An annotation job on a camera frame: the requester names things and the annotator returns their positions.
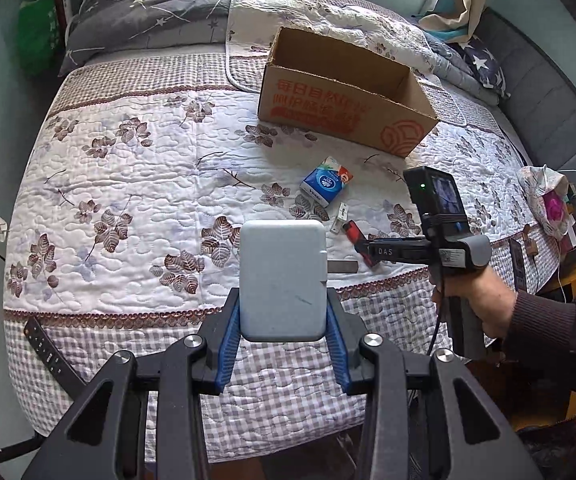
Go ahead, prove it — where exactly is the white power adapter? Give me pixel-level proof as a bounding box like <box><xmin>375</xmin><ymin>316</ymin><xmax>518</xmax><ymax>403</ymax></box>
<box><xmin>239</xmin><ymin>219</ymin><xmax>360</xmax><ymax>343</ymax></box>

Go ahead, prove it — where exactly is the grey padded headboard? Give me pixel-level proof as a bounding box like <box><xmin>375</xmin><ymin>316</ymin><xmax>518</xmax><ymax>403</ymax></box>
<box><xmin>483</xmin><ymin>7</ymin><xmax>576</xmax><ymax>171</ymax></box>

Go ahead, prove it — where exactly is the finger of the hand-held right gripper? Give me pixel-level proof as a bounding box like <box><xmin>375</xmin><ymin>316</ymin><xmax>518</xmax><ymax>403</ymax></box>
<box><xmin>359</xmin><ymin>240</ymin><xmax>380</xmax><ymax>267</ymax></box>

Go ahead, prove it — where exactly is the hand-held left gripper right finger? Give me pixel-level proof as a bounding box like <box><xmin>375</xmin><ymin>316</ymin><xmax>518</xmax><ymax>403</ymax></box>
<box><xmin>325</xmin><ymin>290</ymin><xmax>544</xmax><ymax>480</ymax></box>

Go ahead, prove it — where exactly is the small wooden figure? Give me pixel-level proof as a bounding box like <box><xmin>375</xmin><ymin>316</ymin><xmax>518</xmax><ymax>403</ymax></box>
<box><xmin>522</xmin><ymin>225</ymin><xmax>540</xmax><ymax>256</ymax></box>

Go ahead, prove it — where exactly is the folded floral quilt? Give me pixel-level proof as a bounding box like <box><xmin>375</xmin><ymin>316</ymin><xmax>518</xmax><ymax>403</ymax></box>
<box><xmin>225</xmin><ymin>0</ymin><xmax>469</xmax><ymax>111</ymax></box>

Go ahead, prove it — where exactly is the beige and teal curtain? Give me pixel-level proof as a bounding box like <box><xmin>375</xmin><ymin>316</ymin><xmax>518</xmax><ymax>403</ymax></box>
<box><xmin>418</xmin><ymin>0</ymin><xmax>494</xmax><ymax>43</ymax></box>

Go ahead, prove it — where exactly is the red and black lighter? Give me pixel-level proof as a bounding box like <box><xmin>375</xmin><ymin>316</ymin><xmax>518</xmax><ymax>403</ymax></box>
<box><xmin>343</xmin><ymin>220</ymin><xmax>374</xmax><ymax>265</ymax></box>

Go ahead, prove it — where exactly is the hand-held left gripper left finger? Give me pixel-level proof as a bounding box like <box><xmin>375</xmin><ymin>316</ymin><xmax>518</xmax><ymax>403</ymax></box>
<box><xmin>20</xmin><ymin>287</ymin><xmax>241</xmax><ymax>480</ymax></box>

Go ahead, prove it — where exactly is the blue tissue packet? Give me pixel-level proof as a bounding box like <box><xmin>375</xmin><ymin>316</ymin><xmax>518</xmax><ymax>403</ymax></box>
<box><xmin>299</xmin><ymin>156</ymin><xmax>355</xmax><ymax>208</ymax></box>

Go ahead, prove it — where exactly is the person's right hand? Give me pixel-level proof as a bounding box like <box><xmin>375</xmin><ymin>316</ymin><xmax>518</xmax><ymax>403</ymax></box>
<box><xmin>430</xmin><ymin>265</ymin><xmax>519</xmax><ymax>341</ymax></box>

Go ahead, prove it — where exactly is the brown cardboard box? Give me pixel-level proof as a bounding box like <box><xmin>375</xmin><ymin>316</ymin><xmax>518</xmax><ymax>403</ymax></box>
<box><xmin>257</xmin><ymin>26</ymin><xmax>440</xmax><ymax>158</ymax></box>

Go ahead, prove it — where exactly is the grey star print pillow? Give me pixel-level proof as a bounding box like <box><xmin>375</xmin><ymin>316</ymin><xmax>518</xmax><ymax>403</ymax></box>
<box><xmin>58</xmin><ymin>0</ymin><xmax>249</xmax><ymax>76</ymax></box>

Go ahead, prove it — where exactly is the black remote control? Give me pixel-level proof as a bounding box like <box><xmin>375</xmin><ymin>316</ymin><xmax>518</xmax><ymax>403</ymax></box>
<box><xmin>23</xmin><ymin>319</ymin><xmax>86</xmax><ymax>396</ymax></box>

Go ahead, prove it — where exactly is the floral plastic bag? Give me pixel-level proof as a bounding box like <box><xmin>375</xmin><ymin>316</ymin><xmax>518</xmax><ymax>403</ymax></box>
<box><xmin>517</xmin><ymin>165</ymin><xmax>576</xmax><ymax>241</ymax></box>

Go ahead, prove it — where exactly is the green tote bag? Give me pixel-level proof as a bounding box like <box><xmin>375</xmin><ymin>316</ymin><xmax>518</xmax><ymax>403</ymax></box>
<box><xmin>18</xmin><ymin>0</ymin><xmax>66</xmax><ymax>78</ymax></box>

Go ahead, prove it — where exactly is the black slim device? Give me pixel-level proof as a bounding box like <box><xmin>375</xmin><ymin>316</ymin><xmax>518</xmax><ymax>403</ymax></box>
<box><xmin>509</xmin><ymin>237</ymin><xmax>528</xmax><ymax>292</ymax></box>

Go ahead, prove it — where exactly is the navy star print pillow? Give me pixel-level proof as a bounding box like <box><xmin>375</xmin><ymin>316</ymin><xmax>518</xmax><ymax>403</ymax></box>
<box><xmin>448</xmin><ymin>35</ymin><xmax>511</xmax><ymax>106</ymax></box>

